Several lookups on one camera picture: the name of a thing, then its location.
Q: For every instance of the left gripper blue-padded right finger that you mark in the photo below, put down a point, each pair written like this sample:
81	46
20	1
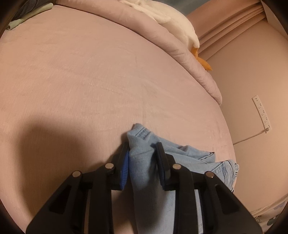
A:
202	196

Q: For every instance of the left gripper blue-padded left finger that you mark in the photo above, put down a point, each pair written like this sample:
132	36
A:
83	202

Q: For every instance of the light blue denim pants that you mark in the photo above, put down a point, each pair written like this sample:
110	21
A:
154	207

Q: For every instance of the pink bed sheet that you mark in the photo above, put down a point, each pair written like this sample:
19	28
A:
72	85

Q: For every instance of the pink curtain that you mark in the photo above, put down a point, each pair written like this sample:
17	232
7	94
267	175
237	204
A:
217	23

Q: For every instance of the folded pale green garment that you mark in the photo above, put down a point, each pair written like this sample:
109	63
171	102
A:
32	13

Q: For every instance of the pink quilted comforter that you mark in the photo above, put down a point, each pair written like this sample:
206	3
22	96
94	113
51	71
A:
149	29

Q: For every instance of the teal curtain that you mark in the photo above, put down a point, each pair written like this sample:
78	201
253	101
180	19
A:
184	6

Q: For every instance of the white goose plush toy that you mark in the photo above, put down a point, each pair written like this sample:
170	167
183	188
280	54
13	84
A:
174	21

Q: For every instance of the folded dark navy garment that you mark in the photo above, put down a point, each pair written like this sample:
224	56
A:
29	6

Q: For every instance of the white wall power strip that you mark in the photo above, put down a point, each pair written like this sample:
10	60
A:
262	113

